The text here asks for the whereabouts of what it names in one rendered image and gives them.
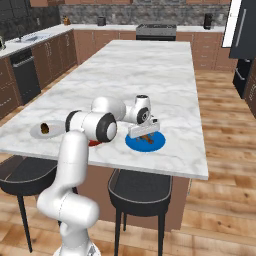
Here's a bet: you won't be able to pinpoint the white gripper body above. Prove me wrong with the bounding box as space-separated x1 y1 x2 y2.
127 118 161 140

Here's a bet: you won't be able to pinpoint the brown chicken drumstick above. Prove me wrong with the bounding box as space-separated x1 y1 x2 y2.
135 134 155 145

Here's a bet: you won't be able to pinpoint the red bowl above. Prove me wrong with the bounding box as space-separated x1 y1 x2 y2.
87 139 103 148

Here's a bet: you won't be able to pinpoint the brown sweet potato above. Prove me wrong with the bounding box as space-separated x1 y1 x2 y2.
40 122 51 135

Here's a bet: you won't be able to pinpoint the black fridge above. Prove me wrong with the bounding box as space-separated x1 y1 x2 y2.
221 0 256 100

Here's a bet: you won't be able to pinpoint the blue plate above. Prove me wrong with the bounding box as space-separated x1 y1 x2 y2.
124 130 167 153

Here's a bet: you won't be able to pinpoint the black bar stool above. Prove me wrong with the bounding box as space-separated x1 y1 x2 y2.
107 168 174 256
0 154 60 253

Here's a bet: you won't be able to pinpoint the brown kitchen island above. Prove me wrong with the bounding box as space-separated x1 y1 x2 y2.
0 39 210 233

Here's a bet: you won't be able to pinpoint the grey plate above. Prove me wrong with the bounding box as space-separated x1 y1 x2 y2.
29 119 69 140

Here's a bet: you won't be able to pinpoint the black and steel hob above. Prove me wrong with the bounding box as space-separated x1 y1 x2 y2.
135 23 178 42

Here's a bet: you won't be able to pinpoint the brown base cupboards with hob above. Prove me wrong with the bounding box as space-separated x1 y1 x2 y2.
73 29 238 72

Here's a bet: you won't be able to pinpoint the brown tall cupboard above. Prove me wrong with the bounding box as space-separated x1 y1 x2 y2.
243 59 256 119

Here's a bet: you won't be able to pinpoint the brown base cupboards with dishwasher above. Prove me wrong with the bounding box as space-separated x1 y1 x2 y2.
0 29 79 120

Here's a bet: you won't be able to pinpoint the black coffee machine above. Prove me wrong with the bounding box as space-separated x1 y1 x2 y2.
203 12 214 31

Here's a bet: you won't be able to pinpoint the black dishwasher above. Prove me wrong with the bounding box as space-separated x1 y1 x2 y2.
9 48 42 106

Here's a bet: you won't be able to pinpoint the steel sink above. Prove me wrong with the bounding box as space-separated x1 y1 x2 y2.
14 32 45 44

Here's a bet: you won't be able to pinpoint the short grey fridge drawer handle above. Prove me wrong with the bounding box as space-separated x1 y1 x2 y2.
233 67 246 82

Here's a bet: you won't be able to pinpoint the brown wall cupboards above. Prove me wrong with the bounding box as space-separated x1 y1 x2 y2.
29 0 232 8

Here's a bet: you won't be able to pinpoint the long grey fridge door handle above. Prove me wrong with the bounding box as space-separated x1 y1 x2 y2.
238 7 248 40

